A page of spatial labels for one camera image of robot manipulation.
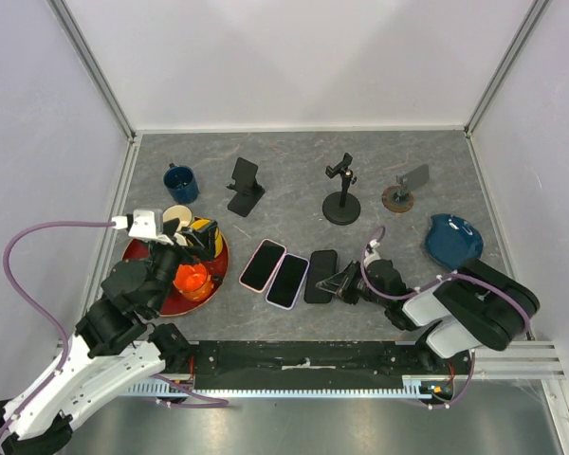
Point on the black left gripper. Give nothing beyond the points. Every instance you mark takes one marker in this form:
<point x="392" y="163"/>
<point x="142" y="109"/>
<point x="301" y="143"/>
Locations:
<point x="204" y="240"/>

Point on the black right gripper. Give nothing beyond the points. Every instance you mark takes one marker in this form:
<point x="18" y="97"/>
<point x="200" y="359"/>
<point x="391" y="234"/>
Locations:
<point x="339" y="282"/>

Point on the black phone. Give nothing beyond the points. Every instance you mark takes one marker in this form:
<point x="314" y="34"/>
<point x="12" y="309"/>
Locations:
<point x="323" y="265"/>

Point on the phone with lilac case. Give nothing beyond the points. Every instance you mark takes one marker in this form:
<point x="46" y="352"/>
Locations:
<point x="287" y="283"/>

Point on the black round-base phone stand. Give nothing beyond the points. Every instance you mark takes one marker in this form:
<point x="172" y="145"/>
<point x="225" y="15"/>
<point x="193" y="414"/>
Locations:
<point x="342" y="208"/>

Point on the phone with pink case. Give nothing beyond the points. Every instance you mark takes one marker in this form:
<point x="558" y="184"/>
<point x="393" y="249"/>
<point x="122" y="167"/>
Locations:
<point x="262" y="265"/>

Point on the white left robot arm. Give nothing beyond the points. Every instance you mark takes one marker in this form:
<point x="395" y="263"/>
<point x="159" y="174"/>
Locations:
<point x="112" y="347"/>

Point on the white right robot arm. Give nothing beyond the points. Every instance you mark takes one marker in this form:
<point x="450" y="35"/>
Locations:
<point x="476" y="305"/>

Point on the black folding phone stand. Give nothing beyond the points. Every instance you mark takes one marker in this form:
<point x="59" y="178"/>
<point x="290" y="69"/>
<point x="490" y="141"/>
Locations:
<point x="248" y="190"/>

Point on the wooden-base phone stand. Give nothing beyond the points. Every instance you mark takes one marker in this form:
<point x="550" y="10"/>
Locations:
<point x="399" y="197"/>

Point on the yellow enamel mug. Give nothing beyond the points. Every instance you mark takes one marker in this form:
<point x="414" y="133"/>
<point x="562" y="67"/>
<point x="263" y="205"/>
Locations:
<point x="207" y="234"/>

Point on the cream enamel mug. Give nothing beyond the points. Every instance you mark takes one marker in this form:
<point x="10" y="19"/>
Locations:
<point x="182" y="214"/>

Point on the orange enamel mug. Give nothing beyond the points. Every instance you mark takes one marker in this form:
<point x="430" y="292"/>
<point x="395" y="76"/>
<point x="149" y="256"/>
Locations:
<point x="195" y="282"/>

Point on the dark blue enamel mug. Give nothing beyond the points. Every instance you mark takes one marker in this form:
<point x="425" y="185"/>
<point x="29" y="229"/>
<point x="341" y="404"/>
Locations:
<point x="181" y="184"/>

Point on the red round tray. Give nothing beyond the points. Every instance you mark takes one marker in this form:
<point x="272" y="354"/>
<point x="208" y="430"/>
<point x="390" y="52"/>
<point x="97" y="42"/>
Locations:
<point x="144" y="293"/>

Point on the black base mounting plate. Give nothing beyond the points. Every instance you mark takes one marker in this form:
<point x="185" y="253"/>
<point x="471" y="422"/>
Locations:
<point x="311" y="365"/>

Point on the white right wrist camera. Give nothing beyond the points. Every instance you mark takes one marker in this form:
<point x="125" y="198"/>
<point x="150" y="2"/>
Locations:
<point x="370" y="253"/>

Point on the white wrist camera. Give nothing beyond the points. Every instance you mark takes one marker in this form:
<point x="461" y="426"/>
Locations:
<point x="370" y="253"/>
<point x="142" y="224"/>

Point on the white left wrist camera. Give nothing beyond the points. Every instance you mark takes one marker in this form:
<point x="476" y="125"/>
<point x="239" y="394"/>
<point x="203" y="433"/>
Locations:
<point x="142" y="224"/>

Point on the slotted cable duct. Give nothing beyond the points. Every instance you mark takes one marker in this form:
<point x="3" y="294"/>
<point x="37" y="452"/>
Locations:
<point x="409" y="389"/>

